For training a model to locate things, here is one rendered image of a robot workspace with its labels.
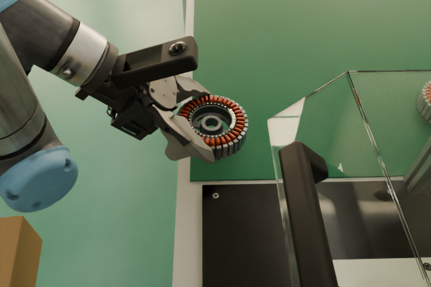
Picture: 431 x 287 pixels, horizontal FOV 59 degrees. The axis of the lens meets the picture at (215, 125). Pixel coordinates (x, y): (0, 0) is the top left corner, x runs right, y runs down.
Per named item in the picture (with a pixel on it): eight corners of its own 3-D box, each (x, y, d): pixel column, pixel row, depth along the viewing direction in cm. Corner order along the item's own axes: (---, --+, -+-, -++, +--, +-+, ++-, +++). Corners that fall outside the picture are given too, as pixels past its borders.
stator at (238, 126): (174, 162, 56) (173, 147, 54) (177, 108, 64) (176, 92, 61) (249, 162, 57) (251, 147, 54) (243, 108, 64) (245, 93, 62)
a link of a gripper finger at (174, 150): (193, 175, 58) (154, 129, 57) (220, 158, 54) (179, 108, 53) (184, 186, 55) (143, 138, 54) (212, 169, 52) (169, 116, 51)
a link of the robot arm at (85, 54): (85, 9, 48) (70, 49, 42) (116, 31, 50) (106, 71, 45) (56, 45, 52) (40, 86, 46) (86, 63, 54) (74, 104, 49)
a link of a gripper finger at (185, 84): (186, 98, 67) (149, 95, 60) (210, 80, 64) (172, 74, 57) (194, 113, 66) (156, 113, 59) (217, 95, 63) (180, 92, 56)
